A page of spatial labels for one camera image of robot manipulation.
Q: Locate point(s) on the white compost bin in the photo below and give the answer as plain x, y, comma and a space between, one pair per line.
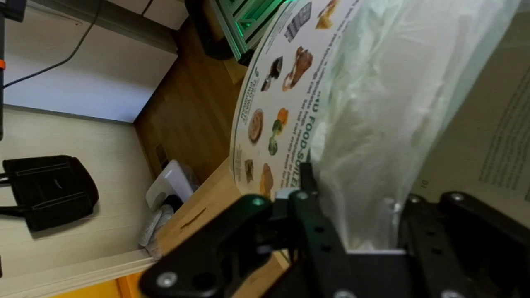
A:
259, 93

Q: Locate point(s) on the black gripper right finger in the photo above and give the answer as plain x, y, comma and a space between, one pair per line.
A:
475, 249

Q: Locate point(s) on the black bag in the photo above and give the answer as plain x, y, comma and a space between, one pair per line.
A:
51, 191

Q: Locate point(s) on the pale green bin liner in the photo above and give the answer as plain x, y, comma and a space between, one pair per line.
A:
398, 110

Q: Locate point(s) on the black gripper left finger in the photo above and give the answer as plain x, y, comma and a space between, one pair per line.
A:
316, 242

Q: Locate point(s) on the green mesh surface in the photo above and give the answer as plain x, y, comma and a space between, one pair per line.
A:
249, 22

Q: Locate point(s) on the white power adapter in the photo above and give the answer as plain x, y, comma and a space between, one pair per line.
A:
168, 184

